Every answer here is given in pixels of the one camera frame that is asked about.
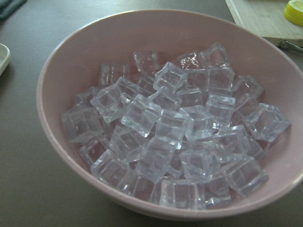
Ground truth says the yellow lemon half slice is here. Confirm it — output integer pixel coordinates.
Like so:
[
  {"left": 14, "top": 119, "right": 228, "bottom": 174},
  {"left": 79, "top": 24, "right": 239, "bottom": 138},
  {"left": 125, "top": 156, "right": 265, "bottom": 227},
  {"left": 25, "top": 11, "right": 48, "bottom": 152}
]
[{"left": 284, "top": 0, "right": 303, "bottom": 26}]

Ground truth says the pink bowl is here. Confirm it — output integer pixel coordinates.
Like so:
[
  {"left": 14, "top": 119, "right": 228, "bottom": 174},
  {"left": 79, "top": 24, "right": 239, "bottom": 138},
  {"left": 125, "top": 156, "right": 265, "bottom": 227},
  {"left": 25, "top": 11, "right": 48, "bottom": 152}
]
[{"left": 37, "top": 10, "right": 303, "bottom": 220}]

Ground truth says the wooden cutting board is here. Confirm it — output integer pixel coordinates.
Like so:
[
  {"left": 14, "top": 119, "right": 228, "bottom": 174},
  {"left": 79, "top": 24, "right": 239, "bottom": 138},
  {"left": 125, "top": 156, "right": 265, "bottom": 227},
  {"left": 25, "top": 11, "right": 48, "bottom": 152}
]
[{"left": 226, "top": 0, "right": 303, "bottom": 47}]

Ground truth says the grey folded cloth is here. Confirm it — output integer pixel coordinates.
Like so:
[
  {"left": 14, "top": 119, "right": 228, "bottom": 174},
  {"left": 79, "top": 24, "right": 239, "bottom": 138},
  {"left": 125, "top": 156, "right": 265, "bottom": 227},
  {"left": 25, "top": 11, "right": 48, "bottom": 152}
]
[{"left": 0, "top": 0, "right": 27, "bottom": 20}]

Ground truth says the cream rabbit serving tray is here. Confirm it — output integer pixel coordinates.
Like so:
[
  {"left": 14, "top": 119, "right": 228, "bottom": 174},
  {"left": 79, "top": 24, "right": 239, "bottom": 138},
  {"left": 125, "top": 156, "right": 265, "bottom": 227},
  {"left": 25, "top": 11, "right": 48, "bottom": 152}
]
[{"left": 0, "top": 44, "right": 11, "bottom": 75}]

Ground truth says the clear ice cubes pile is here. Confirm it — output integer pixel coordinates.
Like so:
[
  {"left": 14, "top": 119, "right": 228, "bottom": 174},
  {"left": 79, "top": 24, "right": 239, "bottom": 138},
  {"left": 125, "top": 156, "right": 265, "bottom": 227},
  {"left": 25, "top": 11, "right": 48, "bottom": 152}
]
[{"left": 61, "top": 43, "right": 290, "bottom": 210}]

